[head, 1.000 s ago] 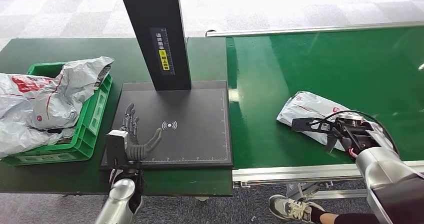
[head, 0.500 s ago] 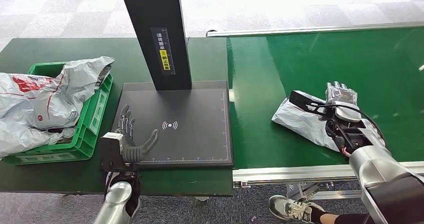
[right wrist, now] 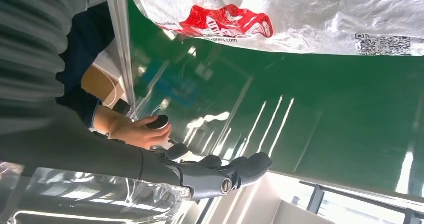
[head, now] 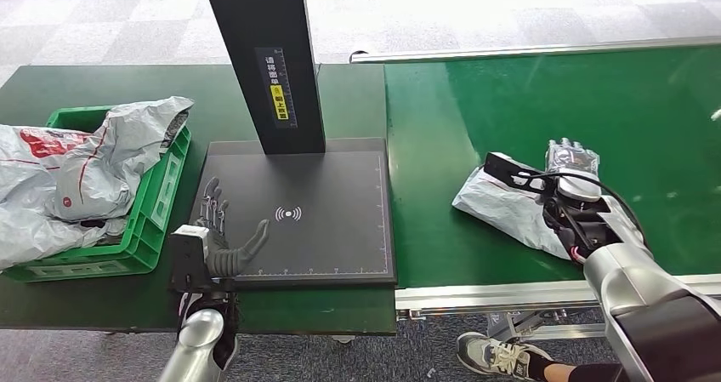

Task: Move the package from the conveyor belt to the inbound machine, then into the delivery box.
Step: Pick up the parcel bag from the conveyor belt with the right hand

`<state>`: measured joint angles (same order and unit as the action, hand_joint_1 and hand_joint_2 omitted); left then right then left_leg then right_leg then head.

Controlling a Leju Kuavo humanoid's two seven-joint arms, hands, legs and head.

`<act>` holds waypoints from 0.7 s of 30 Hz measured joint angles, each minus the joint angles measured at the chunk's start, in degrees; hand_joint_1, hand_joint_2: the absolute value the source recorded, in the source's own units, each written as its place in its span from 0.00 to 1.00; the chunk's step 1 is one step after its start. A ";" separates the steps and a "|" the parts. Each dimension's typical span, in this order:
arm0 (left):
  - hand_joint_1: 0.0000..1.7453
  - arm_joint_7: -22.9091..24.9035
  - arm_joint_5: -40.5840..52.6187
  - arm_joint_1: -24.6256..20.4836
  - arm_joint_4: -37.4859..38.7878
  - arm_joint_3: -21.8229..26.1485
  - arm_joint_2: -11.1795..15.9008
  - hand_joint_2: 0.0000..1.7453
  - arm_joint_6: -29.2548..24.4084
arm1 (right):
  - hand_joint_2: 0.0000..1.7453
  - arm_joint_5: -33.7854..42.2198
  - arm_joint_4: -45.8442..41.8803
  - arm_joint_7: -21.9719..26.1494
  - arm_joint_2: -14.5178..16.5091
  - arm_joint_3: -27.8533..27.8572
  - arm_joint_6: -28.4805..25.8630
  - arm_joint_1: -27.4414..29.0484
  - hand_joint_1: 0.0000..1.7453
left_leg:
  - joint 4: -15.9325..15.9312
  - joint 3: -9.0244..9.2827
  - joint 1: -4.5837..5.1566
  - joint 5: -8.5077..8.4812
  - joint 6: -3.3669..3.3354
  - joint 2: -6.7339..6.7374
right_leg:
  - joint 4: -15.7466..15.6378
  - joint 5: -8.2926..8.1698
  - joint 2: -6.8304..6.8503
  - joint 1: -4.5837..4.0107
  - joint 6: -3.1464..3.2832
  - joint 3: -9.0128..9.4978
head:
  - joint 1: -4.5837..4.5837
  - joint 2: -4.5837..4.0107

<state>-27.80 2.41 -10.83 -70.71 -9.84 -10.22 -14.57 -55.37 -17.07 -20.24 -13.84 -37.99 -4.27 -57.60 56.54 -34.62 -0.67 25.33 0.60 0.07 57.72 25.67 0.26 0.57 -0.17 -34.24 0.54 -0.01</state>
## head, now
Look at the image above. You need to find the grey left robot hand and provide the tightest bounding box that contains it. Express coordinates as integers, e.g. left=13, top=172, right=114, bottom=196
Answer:
left=194, top=176, right=271, bottom=277

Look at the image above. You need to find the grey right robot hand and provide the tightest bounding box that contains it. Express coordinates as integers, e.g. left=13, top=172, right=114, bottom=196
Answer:
left=545, top=138, right=603, bottom=203

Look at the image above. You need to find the grey mailer package red print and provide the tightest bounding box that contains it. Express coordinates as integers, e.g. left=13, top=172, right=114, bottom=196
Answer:
left=451, top=159, right=646, bottom=261

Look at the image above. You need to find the green conveyor belt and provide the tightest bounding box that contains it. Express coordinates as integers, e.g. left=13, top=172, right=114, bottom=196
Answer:
left=384, top=43, right=721, bottom=289

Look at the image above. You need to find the crumpled grey mailer package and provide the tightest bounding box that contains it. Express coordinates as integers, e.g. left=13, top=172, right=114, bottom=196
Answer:
left=48, top=96, right=195, bottom=224

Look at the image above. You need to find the aluminium conveyor crossbar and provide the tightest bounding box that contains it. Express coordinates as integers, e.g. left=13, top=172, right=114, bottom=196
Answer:
left=486, top=311, right=608, bottom=342

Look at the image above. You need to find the large grey mailer package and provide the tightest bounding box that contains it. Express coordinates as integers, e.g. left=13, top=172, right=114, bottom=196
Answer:
left=0, top=124, right=128, bottom=272

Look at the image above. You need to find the green plastic crate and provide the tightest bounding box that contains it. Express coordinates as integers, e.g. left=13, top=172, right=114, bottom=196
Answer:
left=3, top=105, right=193, bottom=283

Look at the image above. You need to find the yellow and black column label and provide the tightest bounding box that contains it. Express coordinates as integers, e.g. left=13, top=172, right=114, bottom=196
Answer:
left=254, top=47, right=298, bottom=129

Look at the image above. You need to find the person's grey sneaker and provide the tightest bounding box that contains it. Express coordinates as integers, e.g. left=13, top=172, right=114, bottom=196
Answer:
left=456, top=332, right=556, bottom=382

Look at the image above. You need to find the black scanner column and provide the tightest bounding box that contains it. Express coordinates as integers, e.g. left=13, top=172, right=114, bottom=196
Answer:
left=200, top=0, right=328, bottom=157

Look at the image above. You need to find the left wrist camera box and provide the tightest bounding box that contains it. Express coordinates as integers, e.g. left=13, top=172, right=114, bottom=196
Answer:
left=168, top=225, right=211, bottom=294

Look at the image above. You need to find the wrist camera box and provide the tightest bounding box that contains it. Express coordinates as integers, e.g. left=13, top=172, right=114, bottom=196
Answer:
left=483, top=151, right=556, bottom=195
left=168, top=225, right=211, bottom=294

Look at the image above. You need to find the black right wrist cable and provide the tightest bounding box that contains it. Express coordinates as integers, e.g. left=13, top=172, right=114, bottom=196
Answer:
left=526, top=170, right=649, bottom=245

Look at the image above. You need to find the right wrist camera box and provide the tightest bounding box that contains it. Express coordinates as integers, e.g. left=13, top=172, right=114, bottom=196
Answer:
left=483, top=151, right=556, bottom=195

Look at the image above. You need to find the black scanner base plate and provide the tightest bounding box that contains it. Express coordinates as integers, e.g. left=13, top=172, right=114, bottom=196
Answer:
left=171, top=138, right=398, bottom=289

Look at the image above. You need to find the thin aluminium conveyor side rail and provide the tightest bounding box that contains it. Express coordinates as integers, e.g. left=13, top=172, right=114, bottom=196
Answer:
left=349, top=34, right=721, bottom=65

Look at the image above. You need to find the wide aluminium conveyor side rail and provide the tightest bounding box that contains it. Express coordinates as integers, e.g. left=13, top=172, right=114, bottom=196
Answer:
left=395, top=273, right=721, bottom=313

